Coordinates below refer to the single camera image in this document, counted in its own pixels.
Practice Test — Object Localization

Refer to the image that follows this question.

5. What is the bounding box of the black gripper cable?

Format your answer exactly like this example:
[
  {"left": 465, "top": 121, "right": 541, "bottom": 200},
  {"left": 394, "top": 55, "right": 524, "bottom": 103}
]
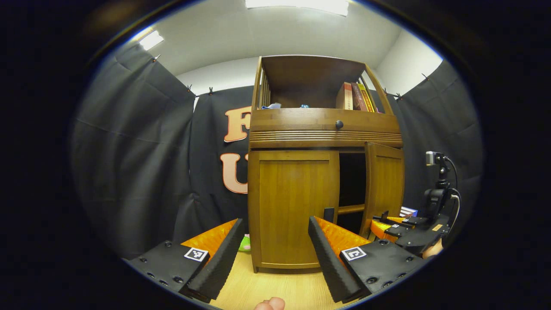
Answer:
[{"left": 444, "top": 156, "right": 462, "bottom": 233}]

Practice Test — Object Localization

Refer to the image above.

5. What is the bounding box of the small ceiling light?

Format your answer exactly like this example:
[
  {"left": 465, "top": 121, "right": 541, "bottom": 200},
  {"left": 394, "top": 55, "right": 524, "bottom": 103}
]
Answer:
[{"left": 139, "top": 30, "right": 165, "bottom": 51}]

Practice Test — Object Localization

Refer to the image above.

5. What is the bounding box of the yellow book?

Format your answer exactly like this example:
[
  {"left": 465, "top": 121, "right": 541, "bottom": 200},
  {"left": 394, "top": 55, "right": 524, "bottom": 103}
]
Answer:
[{"left": 357, "top": 83, "right": 376, "bottom": 112}]

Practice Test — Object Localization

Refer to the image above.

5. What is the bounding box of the tan red book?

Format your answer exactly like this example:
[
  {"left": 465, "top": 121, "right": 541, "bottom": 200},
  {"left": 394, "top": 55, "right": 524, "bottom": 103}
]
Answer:
[{"left": 336, "top": 82, "right": 354, "bottom": 110}]

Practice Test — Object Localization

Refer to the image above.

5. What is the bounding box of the wooden cabinet door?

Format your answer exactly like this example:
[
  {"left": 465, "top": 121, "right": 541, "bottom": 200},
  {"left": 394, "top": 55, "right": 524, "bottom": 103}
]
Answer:
[
  {"left": 359, "top": 142, "right": 405, "bottom": 239},
  {"left": 248, "top": 150, "right": 341, "bottom": 273}
]

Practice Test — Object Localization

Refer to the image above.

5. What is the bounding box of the wooden cabinet drawer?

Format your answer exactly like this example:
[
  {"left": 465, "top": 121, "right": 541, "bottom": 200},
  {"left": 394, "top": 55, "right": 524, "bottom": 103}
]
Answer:
[{"left": 249, "top": 108, "right": 404, "bottom": 149}]

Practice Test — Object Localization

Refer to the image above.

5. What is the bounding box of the black backdrop cloth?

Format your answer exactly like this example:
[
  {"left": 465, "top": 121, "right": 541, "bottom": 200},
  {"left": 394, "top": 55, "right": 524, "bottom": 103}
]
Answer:
[{"left": 71, "top": 43, "right": 483, "bottom": 261}]

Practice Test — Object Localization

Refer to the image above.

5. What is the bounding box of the dark brown book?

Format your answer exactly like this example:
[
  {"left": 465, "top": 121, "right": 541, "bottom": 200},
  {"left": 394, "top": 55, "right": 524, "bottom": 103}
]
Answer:
[{"left": 351, "top": 83, "right": 367, "bottom": 112}]

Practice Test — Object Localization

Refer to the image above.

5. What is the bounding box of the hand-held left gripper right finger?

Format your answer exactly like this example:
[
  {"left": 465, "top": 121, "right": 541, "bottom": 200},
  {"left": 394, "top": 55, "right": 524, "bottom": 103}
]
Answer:
[{"left": 308, "top": 216, "right": 431, "bottom": 304}]

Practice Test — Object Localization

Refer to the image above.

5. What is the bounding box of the brown wooden double-door shoe cabinet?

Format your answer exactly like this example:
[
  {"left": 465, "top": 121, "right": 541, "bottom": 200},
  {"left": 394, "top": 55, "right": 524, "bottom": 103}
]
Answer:
[{"left": 248, "top": 55, "right": 405, "bottom": 274}]

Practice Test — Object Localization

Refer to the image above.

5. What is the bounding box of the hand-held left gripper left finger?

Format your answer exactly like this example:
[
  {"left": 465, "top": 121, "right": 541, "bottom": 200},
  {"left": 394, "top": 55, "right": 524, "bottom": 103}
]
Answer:
[{"left": 123, "top": 218, "right": 245, "bottom": 304}]

